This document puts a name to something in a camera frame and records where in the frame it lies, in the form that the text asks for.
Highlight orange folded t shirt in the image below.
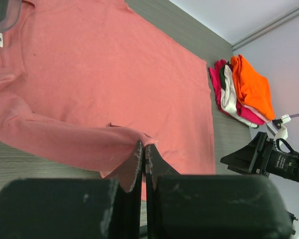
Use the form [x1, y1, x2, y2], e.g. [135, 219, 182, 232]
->
[230, 54, 275, 121]

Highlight dark green folded t shirt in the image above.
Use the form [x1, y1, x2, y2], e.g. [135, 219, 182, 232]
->
[219, 62, 232, 91]

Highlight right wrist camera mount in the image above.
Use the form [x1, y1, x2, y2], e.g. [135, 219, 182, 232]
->
[266, 114, 291, 140]

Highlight clear grey plastic bin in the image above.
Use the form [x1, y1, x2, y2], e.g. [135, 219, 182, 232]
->
[0, 0, 22, 32]

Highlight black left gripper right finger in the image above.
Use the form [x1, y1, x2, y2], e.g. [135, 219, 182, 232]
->
[145, 145, 293, 239]

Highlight salmon pink t shirt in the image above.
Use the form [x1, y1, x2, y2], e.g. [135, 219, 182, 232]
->
[0, 0, 217, 201]

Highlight magenta folded t shirt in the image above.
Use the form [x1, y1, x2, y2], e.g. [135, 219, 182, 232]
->
[208, 59, 265, 127]

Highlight white folded t shirt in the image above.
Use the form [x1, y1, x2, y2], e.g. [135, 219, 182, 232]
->
[220, 66, 258, 128]

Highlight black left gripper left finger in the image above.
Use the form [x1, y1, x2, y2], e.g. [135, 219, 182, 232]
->
[0, 142, 143, 239]

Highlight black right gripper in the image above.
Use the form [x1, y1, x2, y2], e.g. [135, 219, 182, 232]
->
[220, 132, 299, 183]

